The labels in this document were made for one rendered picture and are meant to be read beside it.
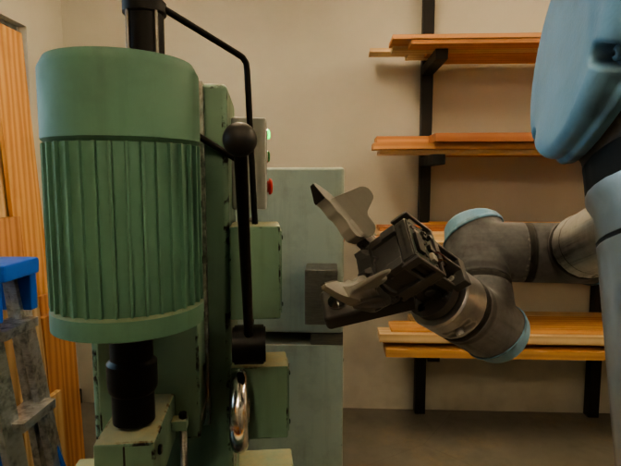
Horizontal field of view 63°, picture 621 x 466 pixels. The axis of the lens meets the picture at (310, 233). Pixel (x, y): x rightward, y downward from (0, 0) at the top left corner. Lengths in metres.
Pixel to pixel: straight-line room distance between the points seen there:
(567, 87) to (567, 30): 0.03
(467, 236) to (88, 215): 0.51
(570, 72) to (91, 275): 0.48
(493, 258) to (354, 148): 2.25
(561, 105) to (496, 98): 2.87
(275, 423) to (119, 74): 0.57
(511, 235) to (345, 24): 2.41
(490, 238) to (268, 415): 0.44
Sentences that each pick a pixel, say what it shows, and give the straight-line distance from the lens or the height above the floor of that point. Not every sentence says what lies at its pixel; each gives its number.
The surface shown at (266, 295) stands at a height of 1.19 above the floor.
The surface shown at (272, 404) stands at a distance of 0.85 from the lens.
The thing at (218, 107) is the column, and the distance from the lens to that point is 0.81.
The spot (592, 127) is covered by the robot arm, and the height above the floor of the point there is 1.39.
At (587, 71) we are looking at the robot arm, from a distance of 0.22.
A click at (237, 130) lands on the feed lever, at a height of 1.42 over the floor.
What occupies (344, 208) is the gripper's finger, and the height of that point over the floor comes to 1.34.
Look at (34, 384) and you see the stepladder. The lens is 1.67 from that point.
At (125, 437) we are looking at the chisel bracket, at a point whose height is 1.07.
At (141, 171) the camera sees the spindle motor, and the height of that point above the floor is 1.38.
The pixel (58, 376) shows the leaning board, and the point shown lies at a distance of 2.62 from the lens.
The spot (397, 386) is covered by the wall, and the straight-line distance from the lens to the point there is 3.21.
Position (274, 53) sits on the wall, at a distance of 3.04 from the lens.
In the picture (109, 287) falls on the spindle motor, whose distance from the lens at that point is 0.57.
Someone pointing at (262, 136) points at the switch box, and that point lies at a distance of 0.89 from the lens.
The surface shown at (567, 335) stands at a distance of 2.84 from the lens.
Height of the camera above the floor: 1.37
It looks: 6 degrees down
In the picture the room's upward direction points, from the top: straight up
